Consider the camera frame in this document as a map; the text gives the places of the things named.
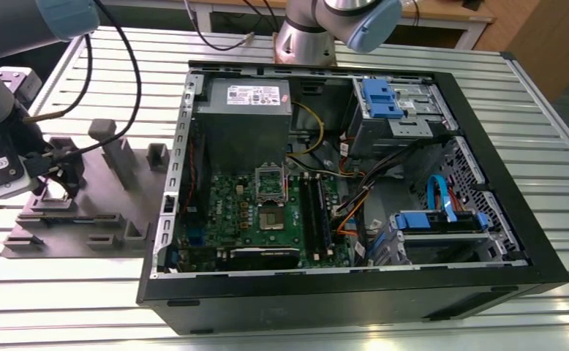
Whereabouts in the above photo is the metal socket cover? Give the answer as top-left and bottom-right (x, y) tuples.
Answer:
(254, 162), (288, 203)

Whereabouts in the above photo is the CPU socket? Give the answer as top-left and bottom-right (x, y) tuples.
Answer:
(255, 205), (288, 233)

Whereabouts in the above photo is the grey parts rack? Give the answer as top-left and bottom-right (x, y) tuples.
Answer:
(1, 118), (174, 260)

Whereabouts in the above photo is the grey power supply unit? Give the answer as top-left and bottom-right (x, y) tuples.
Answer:
(194, 77), (295, 178)

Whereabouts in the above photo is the green motherboard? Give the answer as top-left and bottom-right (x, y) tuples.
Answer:
(175, 171), (360, 272)

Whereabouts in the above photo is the metal locking lever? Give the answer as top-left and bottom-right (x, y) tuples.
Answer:
(283, 160), (295, 204)

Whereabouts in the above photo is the black graphics card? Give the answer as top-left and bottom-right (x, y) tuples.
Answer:
(223, 245), (303, 272)

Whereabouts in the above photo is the blue plastic drive latch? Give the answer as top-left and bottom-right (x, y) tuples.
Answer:
(360, 78), (407, 120)

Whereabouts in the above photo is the black PC case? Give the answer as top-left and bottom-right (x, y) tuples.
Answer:
(135, 59), (569, 336)

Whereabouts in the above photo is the grey metal drive cage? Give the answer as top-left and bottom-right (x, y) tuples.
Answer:
(347, 75), (461, 159)

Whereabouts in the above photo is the grey metal disk bay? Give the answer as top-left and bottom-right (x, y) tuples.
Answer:
(375, 215), (523, 267)

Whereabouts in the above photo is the hard disk in blue carrier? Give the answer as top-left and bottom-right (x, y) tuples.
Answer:
(390, 208), (491, 235)

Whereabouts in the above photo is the wooden desk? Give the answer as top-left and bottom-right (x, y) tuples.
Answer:
(183, 0), (498, 50)

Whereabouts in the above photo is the wooden cabinet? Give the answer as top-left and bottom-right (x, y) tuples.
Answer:
(473, 0), (569, 105)

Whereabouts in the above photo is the black cable brass plug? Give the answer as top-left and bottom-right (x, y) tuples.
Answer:
(24, 31), (95, 124)

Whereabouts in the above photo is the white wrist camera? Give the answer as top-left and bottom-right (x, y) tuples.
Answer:
(0, 151), (35, 200)

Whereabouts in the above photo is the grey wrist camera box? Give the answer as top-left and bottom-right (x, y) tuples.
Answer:
(0, 67), (45, 109)

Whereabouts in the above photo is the dangling cable silver plug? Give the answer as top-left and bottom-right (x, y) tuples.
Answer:
(183, 0), (278, 52)

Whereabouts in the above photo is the yellow black wire bundle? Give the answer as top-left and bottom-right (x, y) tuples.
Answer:
(286, 100), (328, 160)

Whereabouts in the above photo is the orange flat wire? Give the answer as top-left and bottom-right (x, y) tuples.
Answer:
(335, 215), (363, 238)

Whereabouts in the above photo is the black sleeved wire bundle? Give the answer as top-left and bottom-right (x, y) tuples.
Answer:
(331, 134), (454, 220)

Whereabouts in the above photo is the blue flat wire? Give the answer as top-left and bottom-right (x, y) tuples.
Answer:
(425, 173), (462, 223)
(364, 223), (391, 267)

